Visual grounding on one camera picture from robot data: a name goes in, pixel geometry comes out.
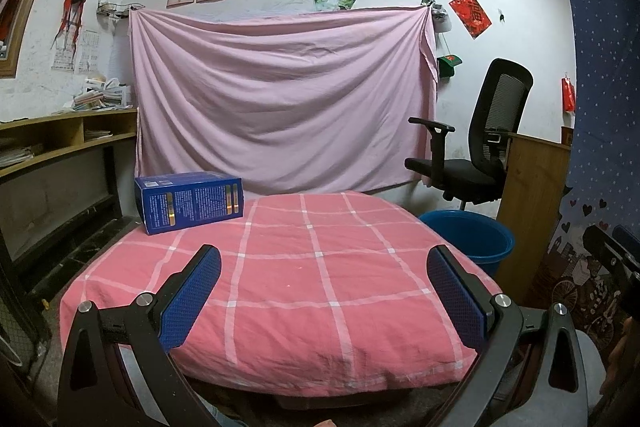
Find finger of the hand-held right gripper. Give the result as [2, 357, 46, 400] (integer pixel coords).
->
[614, 224, 640, 254]
[582, 224, 640, 288]

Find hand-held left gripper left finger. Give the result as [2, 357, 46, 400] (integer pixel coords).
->
[56, 244, 223, 427]

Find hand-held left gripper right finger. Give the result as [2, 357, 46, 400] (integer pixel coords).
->
[426, 244, 591, 427]

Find blue plastic bucket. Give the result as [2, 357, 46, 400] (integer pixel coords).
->
[419, 208, 516, 280]

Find person's right hand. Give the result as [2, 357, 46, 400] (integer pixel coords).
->
[601, 316, 640, 408]

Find person's right leg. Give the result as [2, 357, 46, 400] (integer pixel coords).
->
[500, 329, 608, 427]

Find person's leg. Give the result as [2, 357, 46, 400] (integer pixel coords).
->
[500, 329, 608, 427]
[195, 394, 248, 427]

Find wooden board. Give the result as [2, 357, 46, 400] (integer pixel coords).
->
[495, 132, 572, 308]

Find blue cardboard box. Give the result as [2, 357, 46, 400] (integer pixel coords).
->
[134, 172, 245, 236]

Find pink plaid blanket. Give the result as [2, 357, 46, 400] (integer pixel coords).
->
[59, 191, 503, 395]

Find person's left leg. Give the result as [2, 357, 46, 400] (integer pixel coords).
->
[195, 394, 248, 427]

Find blue starry curtain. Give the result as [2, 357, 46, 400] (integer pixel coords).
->
[542, 0, 640, 348]

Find red hanging bag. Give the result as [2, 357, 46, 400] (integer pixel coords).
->
[561, 74, 577, 112]

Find black office chair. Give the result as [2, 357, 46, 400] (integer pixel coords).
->
[404, 58, 534, 212]

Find black mesh panel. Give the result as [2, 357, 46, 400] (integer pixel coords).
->
[0, 277, 51, 370]

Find wooden shelf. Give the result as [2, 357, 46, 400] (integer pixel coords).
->
[0, 107, 138, 258]

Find stack of newspapers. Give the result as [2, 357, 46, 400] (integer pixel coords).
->
[72, 77, 136, 112]

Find pink hanging sheet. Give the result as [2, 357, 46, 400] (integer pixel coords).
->
[129, 4, 440, 196]

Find papers in shelf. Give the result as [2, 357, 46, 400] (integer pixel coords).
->
[0, 147, 36, 168]

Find green cap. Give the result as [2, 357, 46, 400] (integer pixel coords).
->
[436, 53, 461, 80]

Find white hanging bag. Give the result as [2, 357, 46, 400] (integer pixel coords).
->
[430, 4, 453, 34]

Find red tassel decoration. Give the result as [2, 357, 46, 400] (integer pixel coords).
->
[52, 0, 93, 52]

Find paper wall calendar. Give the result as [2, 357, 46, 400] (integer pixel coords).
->
[51, 31, 101, 74]

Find red wall poster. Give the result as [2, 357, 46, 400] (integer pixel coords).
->
[448, 0, 493, 40]

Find metal wall rack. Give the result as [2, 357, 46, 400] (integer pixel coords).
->
[96, 0, 143, 20]

